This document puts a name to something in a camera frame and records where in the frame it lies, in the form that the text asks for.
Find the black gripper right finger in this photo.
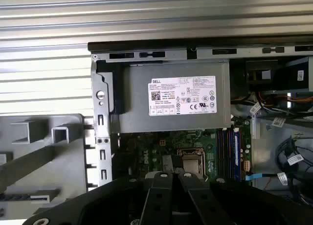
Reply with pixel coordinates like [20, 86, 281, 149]
[178, 171, 313, 225]

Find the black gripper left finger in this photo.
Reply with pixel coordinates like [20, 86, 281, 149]
[23, 171, 175, 225]

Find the empty RAM slot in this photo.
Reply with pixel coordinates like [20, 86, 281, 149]
[216, 131, 223, 178]
[228, 131, 234, 179]
[222, 131, 228, 178]

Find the CPU socket with silver CPU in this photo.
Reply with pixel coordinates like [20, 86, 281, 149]
[176, 148, 209, 179]

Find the green motherboard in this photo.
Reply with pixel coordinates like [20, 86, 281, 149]
[111, 127, 252, 186]

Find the grey power supply white label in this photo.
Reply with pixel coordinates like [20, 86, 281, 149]
[111, 60, 232, 134]

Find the grey plastic parts rack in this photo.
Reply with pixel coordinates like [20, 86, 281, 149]
[0, 113, 96, 222]

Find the black open PC case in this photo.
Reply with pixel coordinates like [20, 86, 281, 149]
[87, 34, 313, 211]

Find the blue data wire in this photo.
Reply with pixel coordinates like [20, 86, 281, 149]
[245, 173, 281, 181]

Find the black wire bundle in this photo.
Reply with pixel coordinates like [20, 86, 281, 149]
[275, 134, 313, 206]

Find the yellow white power wire bundle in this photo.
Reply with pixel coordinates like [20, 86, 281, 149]
[232, 90, 313, 118]

